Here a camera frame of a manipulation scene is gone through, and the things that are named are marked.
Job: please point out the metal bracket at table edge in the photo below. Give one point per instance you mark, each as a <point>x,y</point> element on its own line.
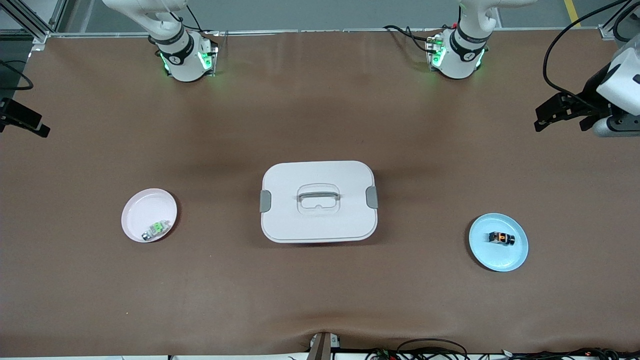
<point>322,347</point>

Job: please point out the brown table mat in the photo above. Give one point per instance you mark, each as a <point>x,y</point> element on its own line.
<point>450,310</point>

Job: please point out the orange black switch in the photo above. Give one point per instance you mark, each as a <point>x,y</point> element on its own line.
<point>501,238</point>

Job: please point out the silver table edge rail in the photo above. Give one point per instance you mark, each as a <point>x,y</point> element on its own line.
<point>300,31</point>

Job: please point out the green switch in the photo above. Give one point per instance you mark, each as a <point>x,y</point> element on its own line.
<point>156,229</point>

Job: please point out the pink round plate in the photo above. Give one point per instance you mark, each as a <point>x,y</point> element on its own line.
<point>145,210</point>

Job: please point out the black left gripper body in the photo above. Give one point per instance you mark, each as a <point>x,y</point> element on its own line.
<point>591,93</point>

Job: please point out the blue round plate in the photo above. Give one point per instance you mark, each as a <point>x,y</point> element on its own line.
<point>500,257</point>

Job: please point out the aluminium frame profile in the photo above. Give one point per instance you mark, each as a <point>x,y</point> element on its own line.
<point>609,31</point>
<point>40,36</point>

